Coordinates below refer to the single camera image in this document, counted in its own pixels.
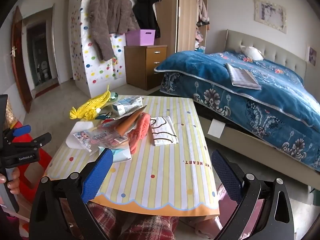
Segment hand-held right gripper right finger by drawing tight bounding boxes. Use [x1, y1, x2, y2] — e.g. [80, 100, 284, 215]
[211, 149, 295, 240]

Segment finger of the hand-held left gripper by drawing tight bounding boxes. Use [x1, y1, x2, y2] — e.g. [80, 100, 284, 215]
[14, 133, 52, 153]
[4, 125, 32, 143]

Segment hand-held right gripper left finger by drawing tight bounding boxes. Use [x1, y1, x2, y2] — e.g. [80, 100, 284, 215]
[29, 148, 118, 240]

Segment pink box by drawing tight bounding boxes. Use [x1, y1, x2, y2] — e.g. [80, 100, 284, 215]
[195, 182, 265, 238]

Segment coral knitted cloth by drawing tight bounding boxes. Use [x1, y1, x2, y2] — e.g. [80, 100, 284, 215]
[127, 112, 152, 154]

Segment person's left hand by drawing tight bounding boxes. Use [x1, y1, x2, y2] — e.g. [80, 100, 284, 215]
[0, 167, 22, 195]

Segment red plastic stool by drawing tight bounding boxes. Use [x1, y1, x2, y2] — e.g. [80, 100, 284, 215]
[7, 120, 53, 198]

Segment light blue packet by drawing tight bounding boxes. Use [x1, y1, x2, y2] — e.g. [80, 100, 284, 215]
[99, 147, 132, 163]

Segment cartoon print snack wrapper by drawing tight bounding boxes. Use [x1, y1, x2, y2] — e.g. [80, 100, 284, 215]
[73, 124, 129, 153]

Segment white cartoon printed bag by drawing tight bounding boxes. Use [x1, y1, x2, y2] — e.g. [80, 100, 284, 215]
[65, 121, 94, 148]

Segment white paper sheet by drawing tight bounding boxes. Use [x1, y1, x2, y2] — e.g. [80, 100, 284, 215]
[208, 119, 225, 138]

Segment yellow foam fruit net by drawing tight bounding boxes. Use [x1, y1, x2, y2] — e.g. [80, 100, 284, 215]
[69, 84, 112, 120]

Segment table with striped tablecloth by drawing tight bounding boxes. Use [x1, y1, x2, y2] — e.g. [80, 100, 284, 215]
[42, 95, 220, 217]

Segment white toilet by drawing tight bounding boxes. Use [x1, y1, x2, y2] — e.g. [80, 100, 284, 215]
[40, 60, 50, 80]

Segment plaid pants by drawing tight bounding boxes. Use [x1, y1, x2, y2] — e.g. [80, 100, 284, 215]
[60, 197, 180, 240]

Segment brown wooden door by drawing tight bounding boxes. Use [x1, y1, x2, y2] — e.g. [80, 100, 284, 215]
[10, 6, 33, 113]

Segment white and blue carton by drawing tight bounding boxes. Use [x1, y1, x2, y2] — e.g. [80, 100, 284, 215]
[112, 96, 143, 117]

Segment white folded cloth black lines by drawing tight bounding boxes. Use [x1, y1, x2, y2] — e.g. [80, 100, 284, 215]
[149, 116, 179, 146]

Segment blue floral blanket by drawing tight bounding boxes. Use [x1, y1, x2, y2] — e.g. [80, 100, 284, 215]
[154, 51, 320, 172]

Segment white polka dot cabinet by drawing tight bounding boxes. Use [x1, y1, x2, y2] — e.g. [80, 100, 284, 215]
[68, 0, 128, 98]

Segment folded grey cloth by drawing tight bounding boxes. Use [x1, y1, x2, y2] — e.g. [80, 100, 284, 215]
[226, 63, 262, 90]

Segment wooden drawer cabinet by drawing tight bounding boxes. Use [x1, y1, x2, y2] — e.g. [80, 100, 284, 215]
[124, 45, 167, 91]

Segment beige upholstered bed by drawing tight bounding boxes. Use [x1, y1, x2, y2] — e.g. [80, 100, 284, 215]
[154, 29, 320, 190]

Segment brown quilted jacket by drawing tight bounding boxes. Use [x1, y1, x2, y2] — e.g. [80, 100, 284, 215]
[87, 0, 140, 62]

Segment pile of clothes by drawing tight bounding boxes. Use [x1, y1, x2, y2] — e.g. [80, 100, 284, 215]
[194, 25, 208, 53]

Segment purple plastic basket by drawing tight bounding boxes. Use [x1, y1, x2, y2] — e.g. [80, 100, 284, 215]
[126, 29, 156, 47]

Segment black jacket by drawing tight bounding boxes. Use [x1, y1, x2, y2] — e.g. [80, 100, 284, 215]
[132, 0, 162, 39]

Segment wooden wardrobe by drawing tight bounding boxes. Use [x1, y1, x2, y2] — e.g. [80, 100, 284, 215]
[145, 0, 209, 54]

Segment hanging pink clothes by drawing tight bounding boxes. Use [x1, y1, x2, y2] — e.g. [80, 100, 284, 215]
[196, 0, 210, 25]

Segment small wall picture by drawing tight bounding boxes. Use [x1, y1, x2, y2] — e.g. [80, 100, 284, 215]
[307, 46, 318, 67]

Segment wall poster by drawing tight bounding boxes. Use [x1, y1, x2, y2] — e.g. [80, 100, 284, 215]
[254, 0, 287, 34]

